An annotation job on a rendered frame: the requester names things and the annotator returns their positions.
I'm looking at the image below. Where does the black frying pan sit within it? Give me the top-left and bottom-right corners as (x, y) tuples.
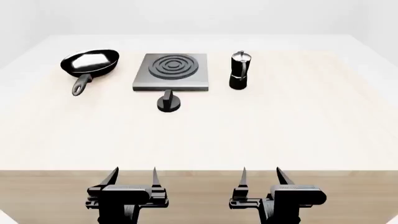
(60, 49), (121, 97)

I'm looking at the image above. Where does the black moka pot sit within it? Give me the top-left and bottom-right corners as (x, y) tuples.
(229, 50), (251, 90)

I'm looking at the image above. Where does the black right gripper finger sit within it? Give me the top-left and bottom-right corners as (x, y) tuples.
(232, 166), (250, 200)
(266, 166), (295, 202)

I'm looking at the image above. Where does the black stove knob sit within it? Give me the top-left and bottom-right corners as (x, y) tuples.
(157, 89), (182, 114)

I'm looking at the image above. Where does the grey square stove plate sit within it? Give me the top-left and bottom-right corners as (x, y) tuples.
(132, 53), (210, 92)

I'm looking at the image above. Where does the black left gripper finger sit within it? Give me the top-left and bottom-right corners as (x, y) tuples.
(150, 166), (169, 202)
(86, 166), (119, 199)

